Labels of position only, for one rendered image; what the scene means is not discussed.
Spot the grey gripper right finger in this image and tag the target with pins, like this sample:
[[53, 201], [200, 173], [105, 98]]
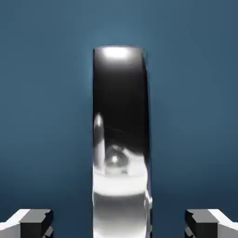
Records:
[[206, 223]]

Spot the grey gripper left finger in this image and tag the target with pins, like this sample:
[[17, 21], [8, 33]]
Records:
[[31, 223]]

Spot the blue cabinet door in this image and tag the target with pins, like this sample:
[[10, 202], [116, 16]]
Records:
[[46, 93]]

